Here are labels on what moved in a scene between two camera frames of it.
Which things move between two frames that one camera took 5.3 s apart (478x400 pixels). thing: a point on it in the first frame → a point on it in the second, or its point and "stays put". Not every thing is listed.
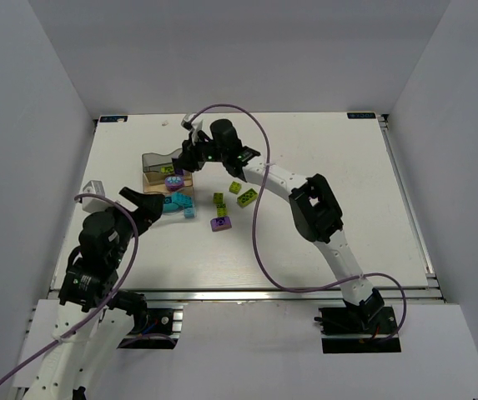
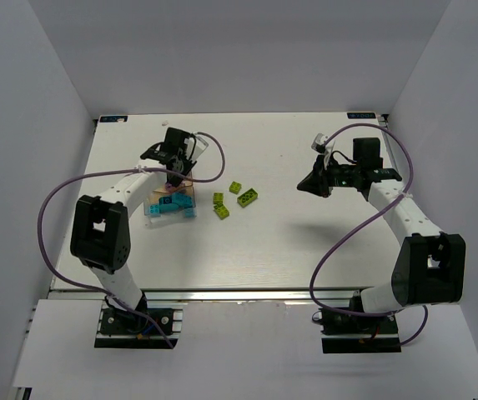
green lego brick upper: [218, 197] stays put
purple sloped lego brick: [220, 223] → [170, 187]
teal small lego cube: [190, 212] stays put
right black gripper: [194, 154] → [324, 177]
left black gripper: [129, 214] → [173, 176]
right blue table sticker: [361, 115] stays put
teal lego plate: [184, 200] stays put
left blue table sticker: [113, 118] stays put
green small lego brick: [235, 187] stays put
